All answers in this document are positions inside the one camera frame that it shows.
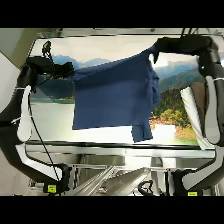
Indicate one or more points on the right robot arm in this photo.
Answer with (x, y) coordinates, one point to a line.
(213, 110)

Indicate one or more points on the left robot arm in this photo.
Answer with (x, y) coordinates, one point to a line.
(24, 113)

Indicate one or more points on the brown garment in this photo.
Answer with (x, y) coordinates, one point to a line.
(199, 100)

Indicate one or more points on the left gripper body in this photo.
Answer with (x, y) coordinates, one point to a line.
(65, 70)

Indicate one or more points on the silver frame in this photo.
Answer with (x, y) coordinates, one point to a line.
(126, 181)

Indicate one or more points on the white garment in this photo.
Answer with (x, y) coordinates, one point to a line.
(190, 113)

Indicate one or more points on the blue T-shirt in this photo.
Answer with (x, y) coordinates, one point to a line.
(110, 96)

